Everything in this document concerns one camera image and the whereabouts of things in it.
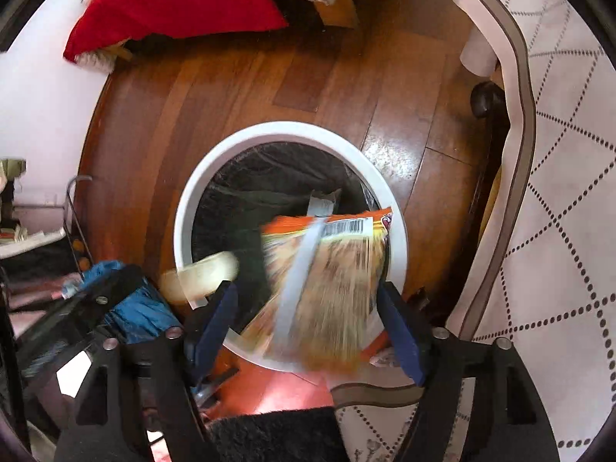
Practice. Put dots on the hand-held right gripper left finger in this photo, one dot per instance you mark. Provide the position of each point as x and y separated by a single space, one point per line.
217 327

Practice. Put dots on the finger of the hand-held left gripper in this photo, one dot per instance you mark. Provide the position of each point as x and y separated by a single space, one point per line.
98 299

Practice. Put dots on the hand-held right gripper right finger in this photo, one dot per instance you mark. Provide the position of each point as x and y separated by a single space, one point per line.
402 337

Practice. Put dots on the blue cloth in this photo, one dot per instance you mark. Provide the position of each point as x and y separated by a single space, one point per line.
137 313

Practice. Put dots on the orange snack packet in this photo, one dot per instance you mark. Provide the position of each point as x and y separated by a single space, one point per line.
337 288

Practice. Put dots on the white round trash bin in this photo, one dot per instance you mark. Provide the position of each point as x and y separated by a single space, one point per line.
288 130

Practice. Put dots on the cream rounded object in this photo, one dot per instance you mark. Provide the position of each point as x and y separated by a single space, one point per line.
199 274

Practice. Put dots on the orange plastic sheet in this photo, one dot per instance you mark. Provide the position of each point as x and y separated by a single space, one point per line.
255 387

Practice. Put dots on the black fuzzy mat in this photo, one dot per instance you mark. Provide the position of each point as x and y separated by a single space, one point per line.
274 435

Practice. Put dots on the grey wrapper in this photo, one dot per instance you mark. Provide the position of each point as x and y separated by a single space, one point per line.
322 202

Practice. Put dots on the black bin liner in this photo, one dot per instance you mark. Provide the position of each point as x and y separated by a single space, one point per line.
269 178

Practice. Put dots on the white dotted cloth grey border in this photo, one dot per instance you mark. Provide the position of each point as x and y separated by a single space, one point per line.
568 202

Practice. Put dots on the dark wooden furniture leg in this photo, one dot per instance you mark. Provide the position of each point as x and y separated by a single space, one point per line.
487 101

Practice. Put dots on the red cloth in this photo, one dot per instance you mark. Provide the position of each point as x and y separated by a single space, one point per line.
178 5

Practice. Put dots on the wooden furniture panel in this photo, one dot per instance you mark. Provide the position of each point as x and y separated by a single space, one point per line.
339 7

